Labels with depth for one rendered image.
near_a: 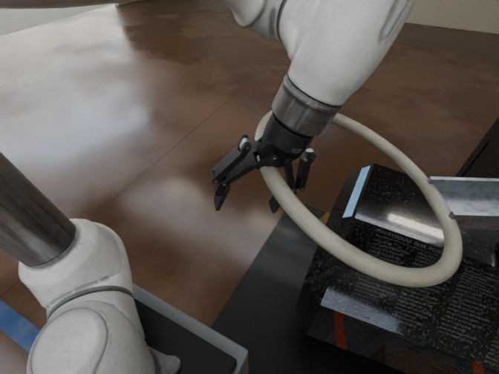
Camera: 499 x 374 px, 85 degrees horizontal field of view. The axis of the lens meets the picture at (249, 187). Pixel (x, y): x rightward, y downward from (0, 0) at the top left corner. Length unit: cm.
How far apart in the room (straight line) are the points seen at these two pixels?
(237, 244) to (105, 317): 142
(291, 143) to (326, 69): 12
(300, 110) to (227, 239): 159
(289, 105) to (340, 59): 8
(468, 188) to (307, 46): 62
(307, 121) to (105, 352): 45
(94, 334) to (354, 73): 51
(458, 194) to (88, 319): 84
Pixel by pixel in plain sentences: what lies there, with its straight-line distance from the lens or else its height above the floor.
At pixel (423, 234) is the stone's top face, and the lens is 108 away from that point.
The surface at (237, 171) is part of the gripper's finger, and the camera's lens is 47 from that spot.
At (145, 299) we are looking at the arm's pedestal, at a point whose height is 80.
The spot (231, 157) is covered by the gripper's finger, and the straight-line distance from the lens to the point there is 45.
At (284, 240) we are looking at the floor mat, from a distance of 189.
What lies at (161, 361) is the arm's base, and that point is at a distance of 74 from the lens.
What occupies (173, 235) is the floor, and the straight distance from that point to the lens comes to 199.
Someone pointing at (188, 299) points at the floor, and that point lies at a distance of 174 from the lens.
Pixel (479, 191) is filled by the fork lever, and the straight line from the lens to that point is 90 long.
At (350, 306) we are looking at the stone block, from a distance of 109.
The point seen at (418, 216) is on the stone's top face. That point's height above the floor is 82.
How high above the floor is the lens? 158
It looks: 45 degrees down
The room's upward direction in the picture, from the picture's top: straight up
